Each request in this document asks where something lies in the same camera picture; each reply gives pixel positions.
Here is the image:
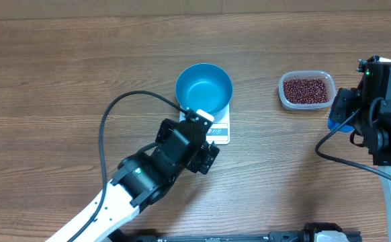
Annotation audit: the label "teal blue bowl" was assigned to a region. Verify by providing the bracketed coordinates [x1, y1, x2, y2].
[175, 63, 234, 116]

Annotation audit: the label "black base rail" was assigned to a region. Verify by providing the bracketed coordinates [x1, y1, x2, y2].
[107, 221, 363, 242]

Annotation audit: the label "clear plastic container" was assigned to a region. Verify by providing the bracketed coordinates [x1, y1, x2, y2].
[278, 71, 336, 110]

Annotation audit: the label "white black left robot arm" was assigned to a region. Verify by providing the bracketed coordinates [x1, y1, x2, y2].
[50, 114, 219, 241]

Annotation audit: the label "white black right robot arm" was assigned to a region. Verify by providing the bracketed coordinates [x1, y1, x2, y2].
[329, 55, 391, 241]

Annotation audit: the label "white digital kitchen scale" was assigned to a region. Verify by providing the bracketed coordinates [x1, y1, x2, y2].
[194, 104, 230, 145]

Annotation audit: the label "blue plastic measuring scoop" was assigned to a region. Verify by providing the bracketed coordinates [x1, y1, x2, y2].
[327, 118, 354, 133]

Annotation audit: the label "red adzuki beans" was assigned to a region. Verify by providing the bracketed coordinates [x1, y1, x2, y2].
[283, 79, 328, 104]

